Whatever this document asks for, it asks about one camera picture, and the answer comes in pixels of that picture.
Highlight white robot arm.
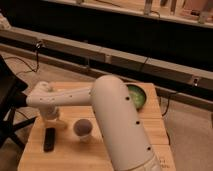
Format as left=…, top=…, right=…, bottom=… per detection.
left=26, top=75, right=162, bottom=171

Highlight black office chair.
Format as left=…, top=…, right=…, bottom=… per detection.
left=0, top=55, right=35, bottom=149

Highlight black cable on floor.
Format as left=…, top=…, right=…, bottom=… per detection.
left=3, top=41, right=44, bottom=75

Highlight black cable at right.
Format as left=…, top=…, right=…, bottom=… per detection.
left=161, top=96, right=172, bottom=118

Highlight black eraser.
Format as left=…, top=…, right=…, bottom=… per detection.
left=44, top=128, right=55, bottom=152

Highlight green bowl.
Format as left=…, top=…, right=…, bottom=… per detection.
left=127, top=84, right=147, bottom=110

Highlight white paper cup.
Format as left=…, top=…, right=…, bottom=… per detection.
left=73, top=119, right=93, bottom=142

